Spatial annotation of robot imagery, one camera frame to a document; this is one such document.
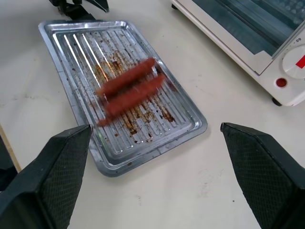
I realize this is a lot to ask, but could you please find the red sausage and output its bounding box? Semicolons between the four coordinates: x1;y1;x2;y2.
97;73;166;126
96;57;158;96

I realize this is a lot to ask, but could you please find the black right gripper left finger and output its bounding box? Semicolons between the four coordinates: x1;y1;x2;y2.
0;124;93;229

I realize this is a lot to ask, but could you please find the glass toaster oven door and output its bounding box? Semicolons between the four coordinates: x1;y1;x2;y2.
170;0;305;77

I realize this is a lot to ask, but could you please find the red indicator light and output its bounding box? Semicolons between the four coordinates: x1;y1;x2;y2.
275;77;288;89

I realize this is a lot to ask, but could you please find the ribbed silver baking tray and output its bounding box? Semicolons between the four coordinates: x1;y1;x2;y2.
38;20;208;178

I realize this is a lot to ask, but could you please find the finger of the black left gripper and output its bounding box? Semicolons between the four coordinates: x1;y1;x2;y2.
63;3;97;21
83;0;110;13

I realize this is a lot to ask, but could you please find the white toaster oven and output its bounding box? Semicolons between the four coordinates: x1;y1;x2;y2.
170;0;305;107

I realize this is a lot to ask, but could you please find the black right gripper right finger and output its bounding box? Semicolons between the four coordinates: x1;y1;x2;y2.
220;122;305;229

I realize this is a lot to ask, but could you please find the white timer knob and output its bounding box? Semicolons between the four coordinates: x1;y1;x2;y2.
281;43;305;81

